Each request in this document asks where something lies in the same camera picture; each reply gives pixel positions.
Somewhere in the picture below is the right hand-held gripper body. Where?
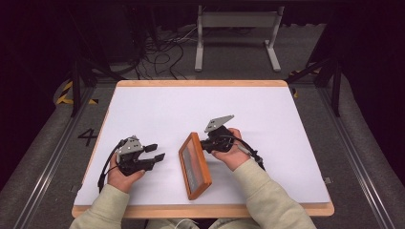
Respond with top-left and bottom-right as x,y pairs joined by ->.
200,114 -> 238,155

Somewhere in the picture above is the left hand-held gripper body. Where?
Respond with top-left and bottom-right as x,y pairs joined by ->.
116,135 -> 158,177

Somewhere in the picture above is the orange wooden picture frame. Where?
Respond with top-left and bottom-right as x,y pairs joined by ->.
178,132 -> 213,201

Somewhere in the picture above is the person's right hand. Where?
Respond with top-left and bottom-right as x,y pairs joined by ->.
210,127 -> 252,173

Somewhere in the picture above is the person's left hand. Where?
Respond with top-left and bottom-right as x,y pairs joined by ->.
106,154 -> 147,195

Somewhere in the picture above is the white table sheet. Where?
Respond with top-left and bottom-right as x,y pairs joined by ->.
74,86 -> 331,207

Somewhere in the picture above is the black floor tape mark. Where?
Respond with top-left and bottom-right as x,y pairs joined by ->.
76,127 -> 98,148

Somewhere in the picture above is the black metal stand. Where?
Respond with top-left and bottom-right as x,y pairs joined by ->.
68,47 -> 127,118
285,56 -> 343,118

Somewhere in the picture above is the person's lap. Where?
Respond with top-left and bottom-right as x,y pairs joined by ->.
144,217 -> 266,229

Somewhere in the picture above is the grey metal stand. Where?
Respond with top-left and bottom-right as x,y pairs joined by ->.
194,4 -> 286,73

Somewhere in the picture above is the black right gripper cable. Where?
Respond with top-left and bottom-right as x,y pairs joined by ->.
219,135 -> 266,172

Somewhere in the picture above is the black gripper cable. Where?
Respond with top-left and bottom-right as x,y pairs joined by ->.
219,135 -> 266,172
96,139 -> 125,194

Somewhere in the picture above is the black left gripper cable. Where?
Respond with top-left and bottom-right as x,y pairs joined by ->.
96,139 -> 125,194

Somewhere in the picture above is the white cord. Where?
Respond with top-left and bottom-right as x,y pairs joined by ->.
173,219 -> 197,229

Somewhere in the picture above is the aluminium floor rail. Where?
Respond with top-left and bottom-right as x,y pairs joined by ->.
318,85 -> 399,229
12,85 -> 96,229

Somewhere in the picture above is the tangle of black floor cables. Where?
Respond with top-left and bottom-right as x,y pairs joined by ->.
127,27 -> 204,80

